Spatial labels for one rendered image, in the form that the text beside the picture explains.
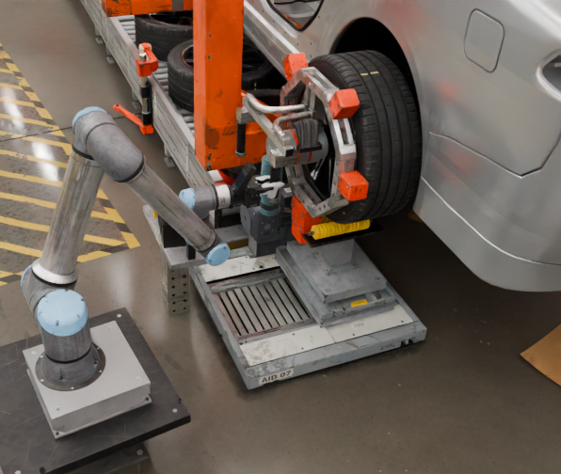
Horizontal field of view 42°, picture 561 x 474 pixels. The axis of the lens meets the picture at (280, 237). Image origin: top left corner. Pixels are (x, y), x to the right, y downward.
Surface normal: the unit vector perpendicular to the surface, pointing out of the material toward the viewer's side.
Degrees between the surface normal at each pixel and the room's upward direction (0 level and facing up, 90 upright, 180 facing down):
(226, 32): 90
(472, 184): 90
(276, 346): 0
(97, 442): 0
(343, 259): 90
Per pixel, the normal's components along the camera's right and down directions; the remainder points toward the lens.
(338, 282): 0.06, -0.80
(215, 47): 0.40, 0.57
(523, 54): -0.92, 0.19
